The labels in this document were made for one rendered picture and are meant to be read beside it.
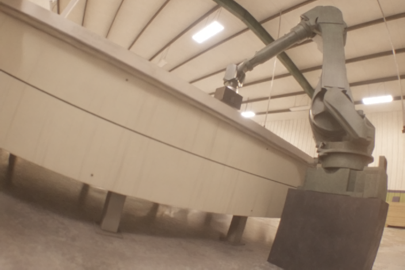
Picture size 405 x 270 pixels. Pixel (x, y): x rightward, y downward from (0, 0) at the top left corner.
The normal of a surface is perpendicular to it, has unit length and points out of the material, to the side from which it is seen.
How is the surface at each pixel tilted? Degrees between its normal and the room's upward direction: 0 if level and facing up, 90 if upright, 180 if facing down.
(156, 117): 90
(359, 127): 90
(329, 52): 90
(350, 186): 90
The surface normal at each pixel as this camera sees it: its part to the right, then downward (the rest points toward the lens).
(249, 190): 0.57, -0.07
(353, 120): -0.45, -0.37
